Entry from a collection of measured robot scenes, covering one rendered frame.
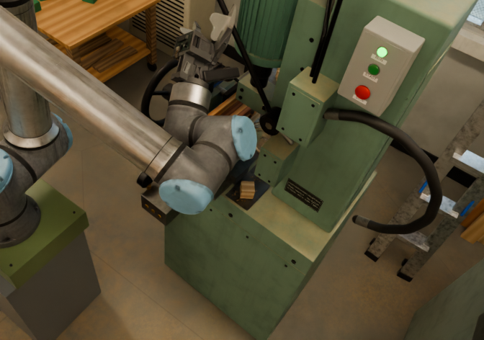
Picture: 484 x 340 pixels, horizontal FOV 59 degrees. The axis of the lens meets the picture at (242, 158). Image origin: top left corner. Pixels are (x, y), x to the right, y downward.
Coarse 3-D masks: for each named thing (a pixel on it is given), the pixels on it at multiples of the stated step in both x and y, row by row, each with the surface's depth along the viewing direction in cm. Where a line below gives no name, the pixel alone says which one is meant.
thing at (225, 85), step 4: (220, 84) 140; (224, 84) 140; (228, 84) 140; (232, 84) 142; (216, 88) 138; (224, 88) 139; (228, 88) 141; (212, 92) 137; (216, 92) 137; (212, 96) 136; (216, 96) 137; (220, 96) 139; (212, 100) 136; (216, 100) 139; (220, 100) 141; (212, 104) 138; (216, 104) 140; (212, 108) 140; (208, 112) 139
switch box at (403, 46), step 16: (368, 32) 77; (384, 32) 76; (400, 32) 77; (368, 48) 78; (400, 48) 75; (416, 48) 75; (352, 64) 82; (368, 64) 80; (400, 64) 76; (352, 80) 84; (368, 80) 82; (384, 80) 80; (400, 80) 80; (352, 96) 86; (384, 96) 82
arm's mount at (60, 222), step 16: (32, 192) 141; (48, 192) 142; (48, 208) 138; (64, 208) 139; (80, 208) 140; (48, 224) 135; (64, 224) 136; (80, 224) 141; (32, 240) 131; (48, 240) 132; (64, 240) 138; (0, 256) 126; (16, 256) 127; (32, 256) 128; (48, 256) 135; (0, 272) 129; (16, 272) 124; (32, 272) 132
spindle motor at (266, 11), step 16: (256, 0) 98; (272, 0) 96; (288, 0) 96; (240, 16) 106; (256, 16) 101; (272, 16) 99; (288, 16) 99; (240, 32) 108; (256, 32) 104; (272, 32) 102; (288, 32) 103; (256, 48) 107; (272, 48) 106; (256, 64) 110; (272, 64) 109
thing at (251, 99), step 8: (240, 80) 126; (248, 80) 126; (240, 88) 126; (248, 88) 124; (264, 88) 125; (272, 88) 125; (240, 96) 128; (248, 96) 126; (256, 96) 124; (272, 96) 123; (248, 104) 128; (256, 104) 126
